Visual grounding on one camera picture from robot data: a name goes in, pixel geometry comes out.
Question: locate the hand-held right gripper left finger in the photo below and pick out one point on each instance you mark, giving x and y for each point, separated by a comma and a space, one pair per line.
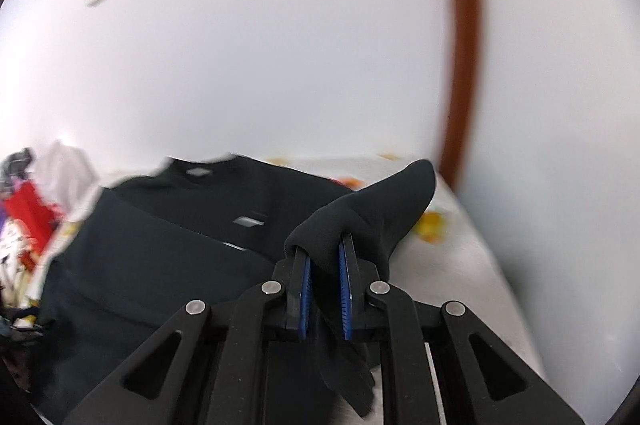
301, 300

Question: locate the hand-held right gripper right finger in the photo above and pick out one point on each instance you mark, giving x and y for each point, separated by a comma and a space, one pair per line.
345, 300

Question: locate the black sweatshirt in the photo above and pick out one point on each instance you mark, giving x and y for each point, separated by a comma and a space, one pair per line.
175, 230

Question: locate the fruit print bed sheet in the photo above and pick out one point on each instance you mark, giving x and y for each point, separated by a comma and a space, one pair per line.
450, 265

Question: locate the white plastic bag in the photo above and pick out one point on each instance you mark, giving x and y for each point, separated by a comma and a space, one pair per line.
65, 170

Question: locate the red cardboard box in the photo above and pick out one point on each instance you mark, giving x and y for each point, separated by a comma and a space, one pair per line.
30, 215

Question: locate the black and white printed cloth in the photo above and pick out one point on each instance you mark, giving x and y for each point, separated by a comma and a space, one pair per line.
15, 250

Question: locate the brown wooden door frame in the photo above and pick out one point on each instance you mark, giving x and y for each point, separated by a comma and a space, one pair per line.
462, 30

